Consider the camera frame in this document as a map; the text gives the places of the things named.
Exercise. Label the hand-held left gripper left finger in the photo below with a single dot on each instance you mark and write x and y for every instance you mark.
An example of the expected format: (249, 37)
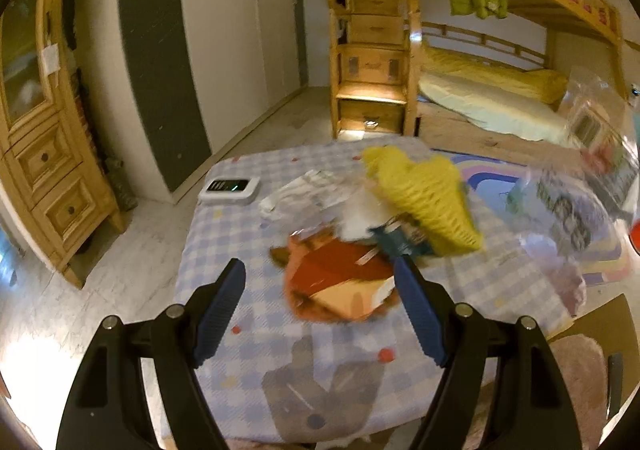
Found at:
(222, 300)

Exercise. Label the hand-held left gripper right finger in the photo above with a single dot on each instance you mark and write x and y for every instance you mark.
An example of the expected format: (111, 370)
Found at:
(417, 310)

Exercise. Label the teal snack packet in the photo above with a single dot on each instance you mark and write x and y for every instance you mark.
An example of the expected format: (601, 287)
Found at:
(395, 240)

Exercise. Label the orange snack wrapper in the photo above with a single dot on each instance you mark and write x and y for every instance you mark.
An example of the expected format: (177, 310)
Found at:
(325, 275)

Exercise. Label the white tissue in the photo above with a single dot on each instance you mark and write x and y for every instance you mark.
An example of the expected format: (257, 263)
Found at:
(357, 222)

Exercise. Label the yellow knitted cloth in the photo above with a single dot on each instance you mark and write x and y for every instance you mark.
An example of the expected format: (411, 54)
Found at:
(425, 190)

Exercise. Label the clear printed wrapper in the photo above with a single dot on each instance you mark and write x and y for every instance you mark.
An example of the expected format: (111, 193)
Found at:
(300, 190)

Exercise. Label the clear plastic bag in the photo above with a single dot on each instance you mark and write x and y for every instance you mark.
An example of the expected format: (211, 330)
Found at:
(565, 215)

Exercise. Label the checked blue tablecloth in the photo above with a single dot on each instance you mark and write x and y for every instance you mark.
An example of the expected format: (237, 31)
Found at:
(240, 240)

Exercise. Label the white electronic device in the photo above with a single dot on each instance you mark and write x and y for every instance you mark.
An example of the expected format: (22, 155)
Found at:
(230, 190)

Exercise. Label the dark patterned bag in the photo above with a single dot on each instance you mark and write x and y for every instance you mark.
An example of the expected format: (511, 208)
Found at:
(120, 185)

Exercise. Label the colourful rug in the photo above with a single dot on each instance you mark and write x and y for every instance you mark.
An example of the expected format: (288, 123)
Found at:
(492, 170)

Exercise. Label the pink seat cushion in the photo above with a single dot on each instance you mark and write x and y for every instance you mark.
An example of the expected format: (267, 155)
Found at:
(575, 370)

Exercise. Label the wooden chair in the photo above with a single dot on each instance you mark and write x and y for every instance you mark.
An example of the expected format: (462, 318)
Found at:
(590, 325)

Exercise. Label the cream mattress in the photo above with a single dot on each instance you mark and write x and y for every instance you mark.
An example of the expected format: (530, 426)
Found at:
(490, 105)

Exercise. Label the wooden drawer cabinet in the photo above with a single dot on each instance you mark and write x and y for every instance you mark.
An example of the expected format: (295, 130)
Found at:
(50, 165)

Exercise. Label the red round object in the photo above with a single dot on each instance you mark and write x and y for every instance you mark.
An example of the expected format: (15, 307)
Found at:
(635, 237)

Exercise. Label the white wardrobe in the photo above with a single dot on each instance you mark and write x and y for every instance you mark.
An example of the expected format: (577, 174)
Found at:
(235, 55)

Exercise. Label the yellow blanket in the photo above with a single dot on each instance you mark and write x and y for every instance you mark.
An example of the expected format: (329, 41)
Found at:
(500, 75)

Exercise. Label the wooden bunk bed stairs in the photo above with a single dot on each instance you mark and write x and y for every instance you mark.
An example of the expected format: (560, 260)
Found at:
(370, 65)

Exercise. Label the white paper note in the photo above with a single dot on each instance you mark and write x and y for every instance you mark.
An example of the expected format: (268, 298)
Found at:
(51, 59)

